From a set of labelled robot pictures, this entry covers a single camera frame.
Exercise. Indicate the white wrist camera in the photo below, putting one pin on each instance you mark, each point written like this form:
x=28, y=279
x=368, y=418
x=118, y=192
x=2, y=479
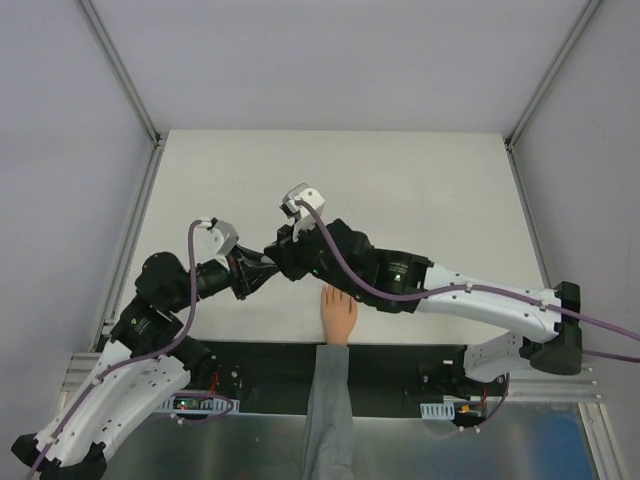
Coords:
x=220, y=238
x=302, y=204

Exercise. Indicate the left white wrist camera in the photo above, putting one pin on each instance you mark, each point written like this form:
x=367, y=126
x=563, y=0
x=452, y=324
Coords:
x=220, y=238

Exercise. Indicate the left white cable duct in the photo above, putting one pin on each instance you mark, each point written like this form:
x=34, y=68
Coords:
x=198, y=404

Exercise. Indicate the right white cable duct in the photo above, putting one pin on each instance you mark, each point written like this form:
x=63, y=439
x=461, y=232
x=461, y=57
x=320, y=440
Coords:
x=443, y=411

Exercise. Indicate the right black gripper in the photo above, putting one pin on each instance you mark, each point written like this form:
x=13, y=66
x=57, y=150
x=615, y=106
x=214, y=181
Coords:
x=288, y=255

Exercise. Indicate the left aluminium frame post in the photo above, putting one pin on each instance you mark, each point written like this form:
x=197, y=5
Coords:
x=113, y=59

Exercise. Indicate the mannequin hand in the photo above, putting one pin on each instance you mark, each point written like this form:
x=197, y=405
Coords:
x=338, y=313

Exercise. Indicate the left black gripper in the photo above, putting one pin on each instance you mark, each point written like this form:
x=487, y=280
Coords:
x=240, y=276

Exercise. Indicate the grey sleeved forearm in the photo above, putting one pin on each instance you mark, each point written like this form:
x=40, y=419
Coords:
x=328, y=439

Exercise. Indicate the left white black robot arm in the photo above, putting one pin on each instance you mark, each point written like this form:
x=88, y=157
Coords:
x=147, y=359

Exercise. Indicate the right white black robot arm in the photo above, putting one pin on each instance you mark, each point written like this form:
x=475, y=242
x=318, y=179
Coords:
x=541, y=330

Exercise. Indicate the aluminium frame post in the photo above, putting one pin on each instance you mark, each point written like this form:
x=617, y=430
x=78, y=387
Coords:
x=559, y=60
x=113, y=59

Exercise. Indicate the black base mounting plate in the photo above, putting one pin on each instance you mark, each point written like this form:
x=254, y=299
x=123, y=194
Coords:
x=385, y=381

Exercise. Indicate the white cable duct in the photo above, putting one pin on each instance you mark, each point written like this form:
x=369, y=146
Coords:
x=443, y=411
x=198, y=404

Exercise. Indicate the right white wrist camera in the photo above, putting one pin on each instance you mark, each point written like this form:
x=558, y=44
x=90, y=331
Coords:
x=302, y=204

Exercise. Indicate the right aluminium frame post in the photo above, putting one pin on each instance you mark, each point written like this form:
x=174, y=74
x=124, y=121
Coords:
x=559, y=60

